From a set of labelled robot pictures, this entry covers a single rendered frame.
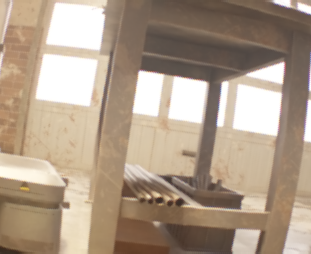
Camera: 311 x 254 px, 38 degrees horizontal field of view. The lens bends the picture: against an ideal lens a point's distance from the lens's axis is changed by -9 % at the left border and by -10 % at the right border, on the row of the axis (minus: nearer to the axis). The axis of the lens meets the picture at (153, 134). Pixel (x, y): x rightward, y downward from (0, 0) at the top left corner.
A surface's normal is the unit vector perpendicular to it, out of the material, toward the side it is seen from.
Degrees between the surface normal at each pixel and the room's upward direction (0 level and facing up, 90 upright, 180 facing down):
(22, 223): 90
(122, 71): 90
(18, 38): 90
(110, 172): 90
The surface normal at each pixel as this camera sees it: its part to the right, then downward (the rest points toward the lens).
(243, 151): 0.13, 0.01
